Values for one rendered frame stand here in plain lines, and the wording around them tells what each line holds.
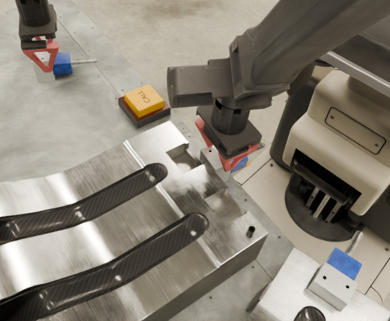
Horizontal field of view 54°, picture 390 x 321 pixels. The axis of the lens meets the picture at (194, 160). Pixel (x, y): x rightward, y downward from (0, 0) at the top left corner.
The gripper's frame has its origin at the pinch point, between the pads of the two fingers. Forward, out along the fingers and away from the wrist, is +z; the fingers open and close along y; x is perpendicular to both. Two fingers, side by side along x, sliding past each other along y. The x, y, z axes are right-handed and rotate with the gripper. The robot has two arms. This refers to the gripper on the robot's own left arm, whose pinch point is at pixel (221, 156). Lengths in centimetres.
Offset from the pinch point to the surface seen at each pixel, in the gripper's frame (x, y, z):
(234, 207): -4.9, 11.0, -2.6
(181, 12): 88, -166, 86
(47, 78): -20.3, -38.0, 4.2
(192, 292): -16.7, 18.8, -1.1
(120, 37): 41, -157, 86
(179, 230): -14.7, 10.9, -3.7
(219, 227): -9.6, 13.5, -4.6
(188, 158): -6.1, -1.3, -1.7
